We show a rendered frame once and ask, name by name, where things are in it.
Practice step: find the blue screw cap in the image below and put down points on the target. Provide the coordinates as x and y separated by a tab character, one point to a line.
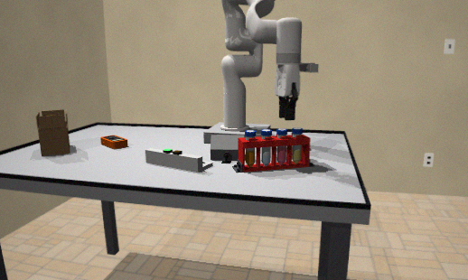
281	131
266	132
250	133
297	130

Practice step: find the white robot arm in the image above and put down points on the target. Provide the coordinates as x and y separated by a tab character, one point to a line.
286	34

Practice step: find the brown cardboard box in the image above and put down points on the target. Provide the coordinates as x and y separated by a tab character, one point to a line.
54	137

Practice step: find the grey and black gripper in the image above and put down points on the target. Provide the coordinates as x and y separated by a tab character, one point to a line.
287	82

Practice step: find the red tube rack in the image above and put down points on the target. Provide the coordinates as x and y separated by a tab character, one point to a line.
273	141

